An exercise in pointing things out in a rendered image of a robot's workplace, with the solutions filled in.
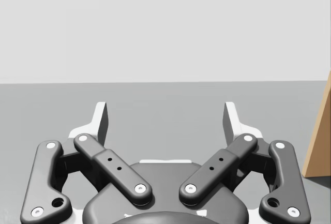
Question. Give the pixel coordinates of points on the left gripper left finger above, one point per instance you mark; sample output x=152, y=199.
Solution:
x=113, y=165

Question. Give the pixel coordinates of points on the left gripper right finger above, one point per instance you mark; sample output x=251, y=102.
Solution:
x=217, y=165

